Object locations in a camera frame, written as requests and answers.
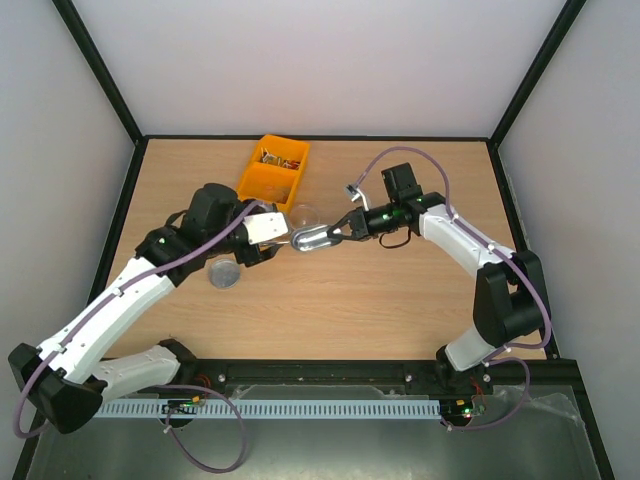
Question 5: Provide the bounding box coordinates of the round metal lid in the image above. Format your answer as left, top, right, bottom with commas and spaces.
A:
208, 259, 241, 290

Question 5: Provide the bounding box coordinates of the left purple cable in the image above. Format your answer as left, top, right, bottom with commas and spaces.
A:
12, 199, 264, 472

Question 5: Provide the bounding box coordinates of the white slotted cable duct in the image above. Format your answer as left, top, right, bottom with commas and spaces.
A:
96, 398, 441, 420

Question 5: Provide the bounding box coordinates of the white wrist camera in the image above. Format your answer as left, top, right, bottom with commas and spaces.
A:
243, 212, 290, 245
344, 184, 370, 211

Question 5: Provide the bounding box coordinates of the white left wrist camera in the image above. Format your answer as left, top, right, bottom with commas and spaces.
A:
243, 212, 290, 245

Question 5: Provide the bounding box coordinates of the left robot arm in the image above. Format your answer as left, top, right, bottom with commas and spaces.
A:
8, 183, 289, 439

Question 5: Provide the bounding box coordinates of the black aluminium frame rail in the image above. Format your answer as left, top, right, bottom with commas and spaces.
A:
191, 359, 584, 398

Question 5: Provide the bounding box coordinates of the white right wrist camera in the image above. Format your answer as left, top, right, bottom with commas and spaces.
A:
344, 184, 370, 211

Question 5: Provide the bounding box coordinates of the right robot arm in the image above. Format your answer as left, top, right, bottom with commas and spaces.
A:
328, 163, 552, 392

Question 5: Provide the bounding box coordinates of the clear plastic jar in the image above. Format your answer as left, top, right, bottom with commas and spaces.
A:
288, 204, 320, 230

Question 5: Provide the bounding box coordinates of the orange three-compartment bin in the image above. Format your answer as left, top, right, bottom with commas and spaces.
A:
236, 134, 311, 213

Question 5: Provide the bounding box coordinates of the metal scoop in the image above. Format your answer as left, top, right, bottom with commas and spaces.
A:
290, 225, 339, 252

